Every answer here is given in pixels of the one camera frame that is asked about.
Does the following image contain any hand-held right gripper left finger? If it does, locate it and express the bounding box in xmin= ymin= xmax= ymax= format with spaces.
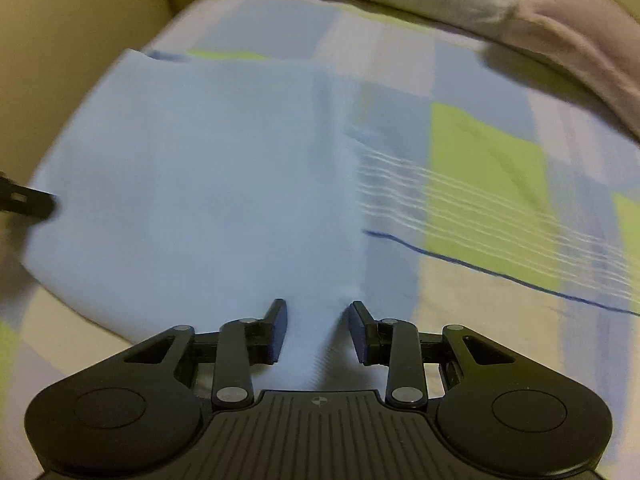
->
xmin=122 ymin=298 xmax=290 ymax=409

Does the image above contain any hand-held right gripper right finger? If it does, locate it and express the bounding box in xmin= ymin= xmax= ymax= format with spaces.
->
xmin=347 ymin=301 xmax=517 ymax=409

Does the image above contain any mauve quilt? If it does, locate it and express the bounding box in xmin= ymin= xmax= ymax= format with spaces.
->
xmin=487 ymin=0 xmax=640 ymax=143

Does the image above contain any beige bed headboard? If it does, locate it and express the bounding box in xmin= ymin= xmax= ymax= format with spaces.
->
xmin=0 ymin=0 xmax=241 ymax=201

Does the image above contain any light blue shirt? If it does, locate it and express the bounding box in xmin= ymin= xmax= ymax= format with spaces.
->
xmin=22 ymin=49 xmax=372 ymax=394

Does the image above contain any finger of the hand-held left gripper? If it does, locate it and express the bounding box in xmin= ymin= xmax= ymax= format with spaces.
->
xmin=0 ymin=172 xmax=56 ymax=222

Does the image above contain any patchwork patterned bed sheet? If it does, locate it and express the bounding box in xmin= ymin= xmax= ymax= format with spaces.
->
xmin=0 ymin=0 xmax=640 ymax=463

